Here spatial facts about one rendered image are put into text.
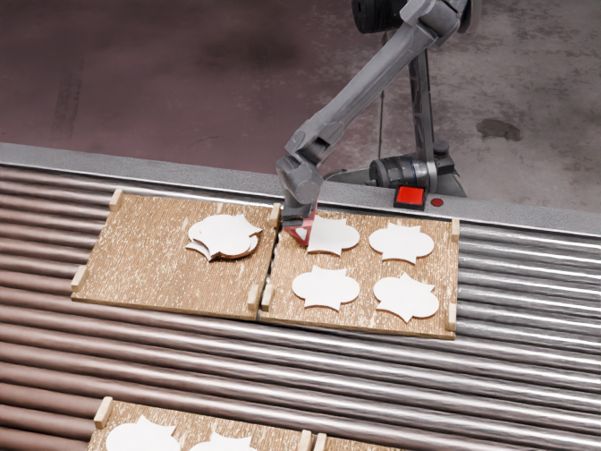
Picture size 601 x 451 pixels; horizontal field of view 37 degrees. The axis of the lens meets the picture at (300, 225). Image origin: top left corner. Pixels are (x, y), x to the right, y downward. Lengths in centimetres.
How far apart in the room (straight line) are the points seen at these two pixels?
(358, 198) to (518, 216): 39
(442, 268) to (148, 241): 67
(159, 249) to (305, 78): 234
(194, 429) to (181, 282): 39
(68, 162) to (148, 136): 162
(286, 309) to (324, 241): 21
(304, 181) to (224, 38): 282
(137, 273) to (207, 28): 284
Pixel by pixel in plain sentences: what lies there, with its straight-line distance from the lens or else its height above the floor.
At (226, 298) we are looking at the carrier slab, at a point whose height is 94.
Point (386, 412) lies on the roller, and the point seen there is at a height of 92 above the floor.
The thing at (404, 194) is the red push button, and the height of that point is 93.
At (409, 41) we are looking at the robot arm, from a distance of 187.
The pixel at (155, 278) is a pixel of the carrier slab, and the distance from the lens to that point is 204.
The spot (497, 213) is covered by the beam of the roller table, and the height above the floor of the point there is 91.
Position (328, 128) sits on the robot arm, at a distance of 192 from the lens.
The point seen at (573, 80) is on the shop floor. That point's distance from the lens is 445.
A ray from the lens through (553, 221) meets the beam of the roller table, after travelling 223.
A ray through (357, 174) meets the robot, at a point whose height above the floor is 24.
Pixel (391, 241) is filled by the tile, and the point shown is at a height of 95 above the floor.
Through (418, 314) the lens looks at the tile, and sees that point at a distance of 192.
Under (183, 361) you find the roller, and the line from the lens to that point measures 189.
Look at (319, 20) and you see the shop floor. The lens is 479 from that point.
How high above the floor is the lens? 237
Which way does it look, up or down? 42 degrees down
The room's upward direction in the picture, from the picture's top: 2 degrees counter-clockwise
